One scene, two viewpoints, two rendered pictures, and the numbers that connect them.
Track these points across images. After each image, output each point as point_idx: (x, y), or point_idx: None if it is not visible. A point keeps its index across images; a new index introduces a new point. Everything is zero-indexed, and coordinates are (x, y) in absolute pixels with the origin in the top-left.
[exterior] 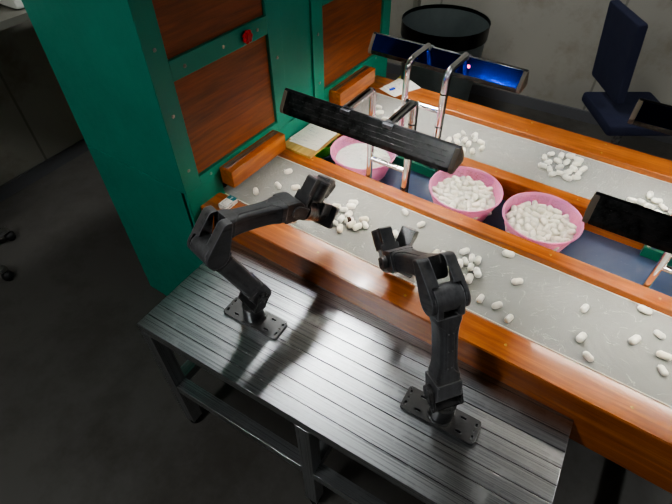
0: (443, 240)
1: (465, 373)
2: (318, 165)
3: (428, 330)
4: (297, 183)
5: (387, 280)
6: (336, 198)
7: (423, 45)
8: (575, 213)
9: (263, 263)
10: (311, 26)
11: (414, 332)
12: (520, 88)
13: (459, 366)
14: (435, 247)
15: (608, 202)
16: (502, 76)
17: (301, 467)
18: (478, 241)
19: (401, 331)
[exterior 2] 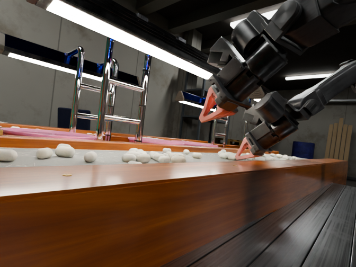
0: (205, 155)
1: (329, 191)
2: (30, 138)
3: (311, 175)
4: (29, 156)
5: (270, 161)
6: (110, 155)
7: (65, 52)
8: (192, 143)
9: (203, 263)
10: None
11: (306, 189)
12: (140, 85)
13: (323, 191)
14: (213, 157)
15: (263, 87)
16: (128, 78)
17: None
18: (208, 153)
19: (305, 197)
